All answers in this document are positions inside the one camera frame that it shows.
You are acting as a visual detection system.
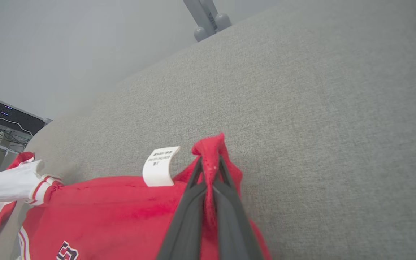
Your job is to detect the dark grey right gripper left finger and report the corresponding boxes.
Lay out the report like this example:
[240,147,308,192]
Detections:
[156,157,208,260]

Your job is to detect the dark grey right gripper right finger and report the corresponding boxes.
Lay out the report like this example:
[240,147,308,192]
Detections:
[213,155,265,260]

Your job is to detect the grey rounded post foot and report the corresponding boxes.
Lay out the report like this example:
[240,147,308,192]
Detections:
[194,26,209,42]
[215,13,232,31]

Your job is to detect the grey partition post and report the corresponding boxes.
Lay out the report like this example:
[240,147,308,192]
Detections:
[183,0,218,36]

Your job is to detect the black computer case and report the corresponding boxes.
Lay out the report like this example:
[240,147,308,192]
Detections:
[0,95,47,136]

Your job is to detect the red white basketball jersey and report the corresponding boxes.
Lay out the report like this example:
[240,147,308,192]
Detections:
[0,133,274,260]

